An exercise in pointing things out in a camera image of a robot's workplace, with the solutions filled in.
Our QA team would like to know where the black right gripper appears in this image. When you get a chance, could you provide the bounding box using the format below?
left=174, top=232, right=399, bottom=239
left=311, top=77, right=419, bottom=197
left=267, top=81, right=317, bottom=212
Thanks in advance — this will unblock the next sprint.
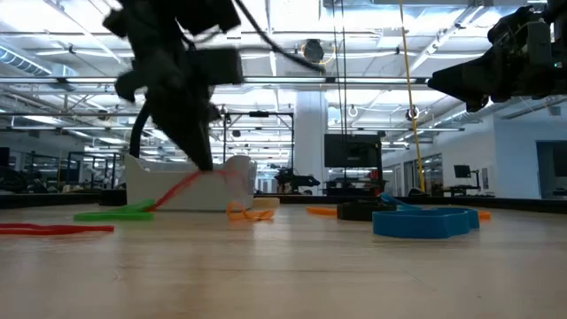
left=427, top=6, right=567, bottom=113

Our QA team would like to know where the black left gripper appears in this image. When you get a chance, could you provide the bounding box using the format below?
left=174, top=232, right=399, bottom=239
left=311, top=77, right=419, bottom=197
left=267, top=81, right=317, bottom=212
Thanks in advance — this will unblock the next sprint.
left=102, top=0, right=245, bottom=172

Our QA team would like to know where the red rubber band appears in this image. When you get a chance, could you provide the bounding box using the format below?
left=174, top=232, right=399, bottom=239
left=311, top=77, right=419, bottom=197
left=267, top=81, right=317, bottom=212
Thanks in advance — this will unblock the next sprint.
left=144, top=168, right=249, bottom=213
left=0, top=222, right=115, bottom=237

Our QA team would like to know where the green rubber band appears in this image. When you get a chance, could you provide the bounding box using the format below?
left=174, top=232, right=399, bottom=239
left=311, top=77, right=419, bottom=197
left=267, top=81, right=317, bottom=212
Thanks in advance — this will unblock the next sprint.
left=73, top=198, right=157, bottom=222

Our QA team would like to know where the small light blue rubber band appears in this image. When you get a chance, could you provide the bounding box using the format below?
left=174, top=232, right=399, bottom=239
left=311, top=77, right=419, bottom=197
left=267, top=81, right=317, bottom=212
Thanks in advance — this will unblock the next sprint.
left=378, top=191, right=424, bottom=212

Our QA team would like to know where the black rubber band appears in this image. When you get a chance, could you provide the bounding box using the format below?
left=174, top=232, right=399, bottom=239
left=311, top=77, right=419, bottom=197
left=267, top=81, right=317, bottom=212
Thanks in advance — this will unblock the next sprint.
left=336, top=199, right=399, bottom=222

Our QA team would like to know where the white plastic bin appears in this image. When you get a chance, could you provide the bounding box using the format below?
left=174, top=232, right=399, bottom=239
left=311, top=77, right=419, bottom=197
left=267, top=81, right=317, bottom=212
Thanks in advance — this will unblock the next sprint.
left=125, top=153, right=257, bottom=212

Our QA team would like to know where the black television screen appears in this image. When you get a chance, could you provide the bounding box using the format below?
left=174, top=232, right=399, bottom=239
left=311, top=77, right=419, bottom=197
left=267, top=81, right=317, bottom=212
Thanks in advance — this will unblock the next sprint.
left=323, top=133, right=384, bottom=169

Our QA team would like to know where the black equipment cart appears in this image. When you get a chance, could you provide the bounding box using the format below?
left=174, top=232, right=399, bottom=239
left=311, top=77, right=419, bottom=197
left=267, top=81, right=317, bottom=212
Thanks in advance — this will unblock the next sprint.
left=324, top=167, right=387, bottom=198

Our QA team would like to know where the yellow extension cable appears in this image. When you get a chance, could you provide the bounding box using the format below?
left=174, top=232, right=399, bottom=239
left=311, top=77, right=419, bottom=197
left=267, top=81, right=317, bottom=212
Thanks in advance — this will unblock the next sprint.
left=397, top=0, right=426, bottom=192

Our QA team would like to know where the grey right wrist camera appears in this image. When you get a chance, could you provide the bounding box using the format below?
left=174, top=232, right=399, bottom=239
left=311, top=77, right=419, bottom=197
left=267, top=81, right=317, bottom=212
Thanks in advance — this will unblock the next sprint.
left=526, top=20, right=554, bottom=68

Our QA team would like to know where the black metal workstation frame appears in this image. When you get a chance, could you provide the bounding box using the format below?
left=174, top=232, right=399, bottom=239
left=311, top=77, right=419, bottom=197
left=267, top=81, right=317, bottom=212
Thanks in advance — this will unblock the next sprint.
left=65, top=151, right=127, bottom=192

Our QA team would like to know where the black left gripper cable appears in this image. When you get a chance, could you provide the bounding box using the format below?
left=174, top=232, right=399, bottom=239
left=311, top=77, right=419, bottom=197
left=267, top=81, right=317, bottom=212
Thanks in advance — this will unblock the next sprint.
left=233, top=0, right=325, bottom=73

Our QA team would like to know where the black aluminium table frame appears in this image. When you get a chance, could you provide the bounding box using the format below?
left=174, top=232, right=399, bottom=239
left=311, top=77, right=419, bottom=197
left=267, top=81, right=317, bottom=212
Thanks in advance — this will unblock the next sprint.
left=0, top=191, right=567, bottom=214

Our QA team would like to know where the black ceiling cable reel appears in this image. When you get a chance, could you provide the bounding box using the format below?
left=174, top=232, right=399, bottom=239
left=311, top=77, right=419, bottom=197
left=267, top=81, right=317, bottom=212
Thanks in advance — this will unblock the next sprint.
left=302, top=38, right=327, bottom=64

